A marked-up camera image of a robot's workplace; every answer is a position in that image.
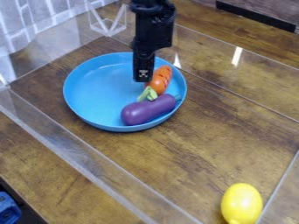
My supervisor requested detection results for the blue object at corner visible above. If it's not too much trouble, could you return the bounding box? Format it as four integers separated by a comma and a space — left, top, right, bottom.
0, 192, 23, 224

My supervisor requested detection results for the blue plastic plate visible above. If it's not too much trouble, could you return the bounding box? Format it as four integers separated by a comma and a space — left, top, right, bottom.
63, 52, 187, 132

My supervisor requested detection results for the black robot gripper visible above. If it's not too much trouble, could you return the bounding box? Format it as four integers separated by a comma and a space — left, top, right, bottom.
130, 0, 177, 82

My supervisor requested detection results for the yellow toy lemon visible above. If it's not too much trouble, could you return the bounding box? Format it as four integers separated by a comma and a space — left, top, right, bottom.
221, 183, 263, 224

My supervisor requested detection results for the white checkered curtain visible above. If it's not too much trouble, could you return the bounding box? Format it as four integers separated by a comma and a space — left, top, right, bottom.
0, 0, 118, 56

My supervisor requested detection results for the clear acrylic barrier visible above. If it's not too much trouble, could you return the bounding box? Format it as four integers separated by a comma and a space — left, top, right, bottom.
0, 0, 299, 224

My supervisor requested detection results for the purple toy eggplant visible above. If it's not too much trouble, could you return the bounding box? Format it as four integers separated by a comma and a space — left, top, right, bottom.
120, 94, 182, 125

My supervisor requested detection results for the orange toy carrot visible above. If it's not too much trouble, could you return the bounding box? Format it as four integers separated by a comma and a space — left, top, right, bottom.
138, 66, 174, 102

